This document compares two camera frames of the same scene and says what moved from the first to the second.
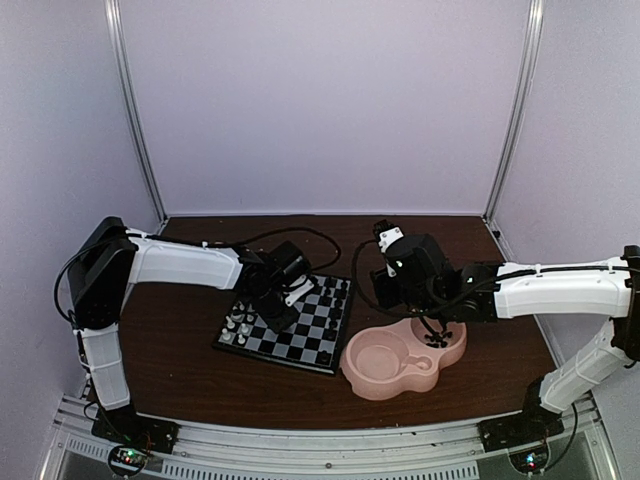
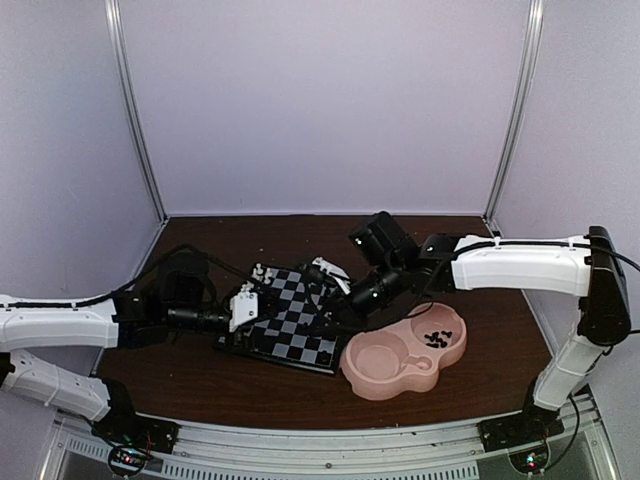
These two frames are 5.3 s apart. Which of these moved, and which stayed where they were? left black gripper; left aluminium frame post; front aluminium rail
Moved: left black gripper
Stayed: front aluminium rail; left aluminium frame post
